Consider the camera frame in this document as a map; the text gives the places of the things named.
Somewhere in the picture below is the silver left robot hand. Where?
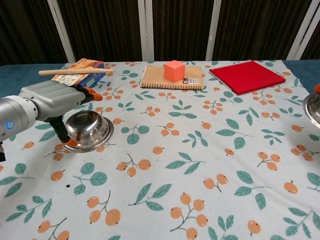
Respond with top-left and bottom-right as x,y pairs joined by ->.
18,80 -> 103,147

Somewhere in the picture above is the metal bowl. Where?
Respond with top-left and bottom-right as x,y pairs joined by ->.
302,92 -> 320,126
62,111 -> 115,153

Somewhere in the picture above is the wooden rolling pin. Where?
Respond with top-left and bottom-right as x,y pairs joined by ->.
38,67 -> 115,76

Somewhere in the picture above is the blue orange cardboard box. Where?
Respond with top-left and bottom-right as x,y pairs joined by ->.
49,58 -> 106,89

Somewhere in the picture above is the teal table cover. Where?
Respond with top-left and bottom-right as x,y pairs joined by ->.
0,59 -> 320,101

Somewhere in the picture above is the dark pleated curtain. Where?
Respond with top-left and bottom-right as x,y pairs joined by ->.
0,0 -> 320,66

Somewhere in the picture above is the kraft spiral notebook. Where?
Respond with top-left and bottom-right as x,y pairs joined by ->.
140,64 -> 205,90

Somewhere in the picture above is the orange cube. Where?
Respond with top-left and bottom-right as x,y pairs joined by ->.
164,60 -> 186,83

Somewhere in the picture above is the floral fruit print tablecloth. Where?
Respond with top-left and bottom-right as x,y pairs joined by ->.
0,59 -> 320,240

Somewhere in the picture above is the red spiral notebook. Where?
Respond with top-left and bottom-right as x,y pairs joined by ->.
208,59 -> 287,96

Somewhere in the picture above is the white frame post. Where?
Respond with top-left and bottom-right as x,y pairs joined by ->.
137,0 -> 155,62
47,0 -> 76,63
206,0 -> 223,61
286,0 -> 320,61

